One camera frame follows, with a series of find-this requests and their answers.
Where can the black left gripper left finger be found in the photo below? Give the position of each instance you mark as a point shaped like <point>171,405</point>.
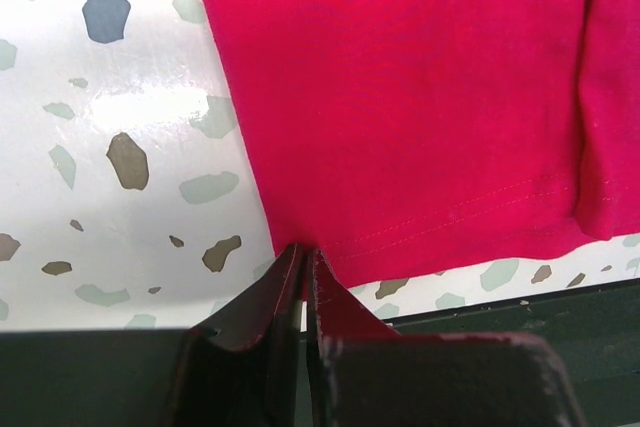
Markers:
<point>238,367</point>

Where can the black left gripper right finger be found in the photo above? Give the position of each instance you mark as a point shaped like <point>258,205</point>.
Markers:
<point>362,372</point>

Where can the crimson red t-shirt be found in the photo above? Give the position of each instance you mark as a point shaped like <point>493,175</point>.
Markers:
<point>405,137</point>

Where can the black mounting base plate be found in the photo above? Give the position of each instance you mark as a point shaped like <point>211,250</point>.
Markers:
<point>119,378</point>

